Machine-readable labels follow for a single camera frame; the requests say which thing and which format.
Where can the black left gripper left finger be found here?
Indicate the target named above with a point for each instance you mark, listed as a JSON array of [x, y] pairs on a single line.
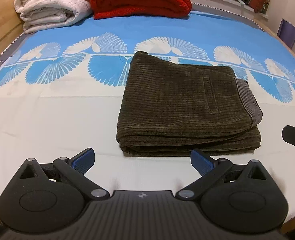
[[42, 198]]

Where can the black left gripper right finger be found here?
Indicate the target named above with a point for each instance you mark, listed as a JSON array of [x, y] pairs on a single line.
[[237, 198]]

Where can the purple bag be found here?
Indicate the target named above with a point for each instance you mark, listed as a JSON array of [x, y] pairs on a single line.
[[286, 33]]

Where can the dark brown corduroy pants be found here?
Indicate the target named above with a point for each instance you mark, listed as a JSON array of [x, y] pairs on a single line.
[[171, 109]]

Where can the folded cream white quilt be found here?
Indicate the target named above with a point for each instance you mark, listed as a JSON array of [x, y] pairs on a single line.
[[40, 15]]

